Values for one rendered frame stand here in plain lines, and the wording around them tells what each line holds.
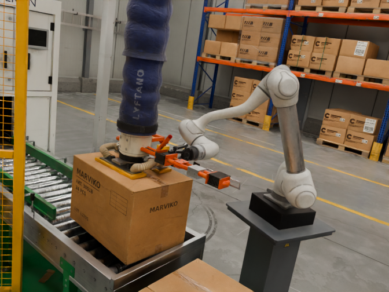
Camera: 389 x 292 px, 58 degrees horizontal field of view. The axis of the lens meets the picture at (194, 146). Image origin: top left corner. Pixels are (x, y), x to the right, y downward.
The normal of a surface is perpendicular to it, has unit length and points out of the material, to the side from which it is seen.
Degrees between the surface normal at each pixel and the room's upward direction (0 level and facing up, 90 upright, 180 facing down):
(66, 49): 90
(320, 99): 90
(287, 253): 90
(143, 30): 74
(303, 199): 98
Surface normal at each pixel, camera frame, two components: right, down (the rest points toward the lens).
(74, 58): 0.75, 0.27
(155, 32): 0.53, 0.04
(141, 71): 0.18, 0.07
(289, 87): 0.00, 0.18
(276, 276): 0.48, 0.29
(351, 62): -0.59, 0.10
